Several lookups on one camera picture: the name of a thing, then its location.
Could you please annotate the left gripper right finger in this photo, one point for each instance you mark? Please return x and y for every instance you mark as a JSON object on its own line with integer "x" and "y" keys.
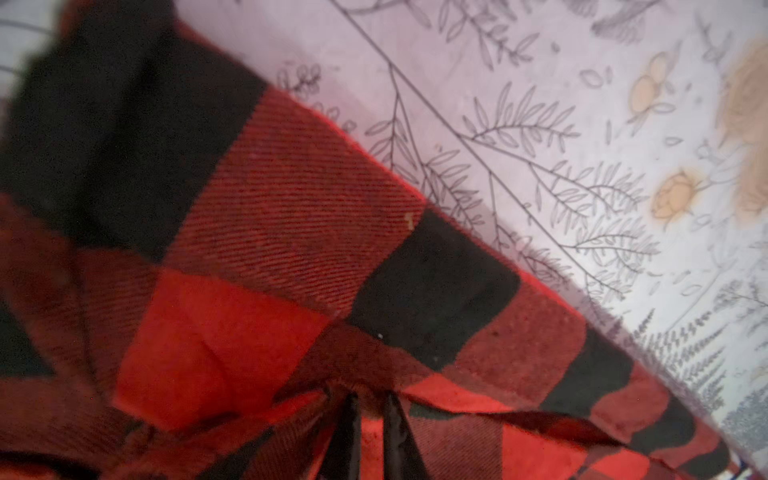
{"x": 402, "y": 459}

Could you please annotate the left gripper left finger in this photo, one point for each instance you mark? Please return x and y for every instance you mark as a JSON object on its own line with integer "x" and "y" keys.
{"x": 343, "y": 456}

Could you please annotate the red black plaid shirt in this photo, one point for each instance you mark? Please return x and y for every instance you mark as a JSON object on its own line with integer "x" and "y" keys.
{"x": 197, "y": 270}

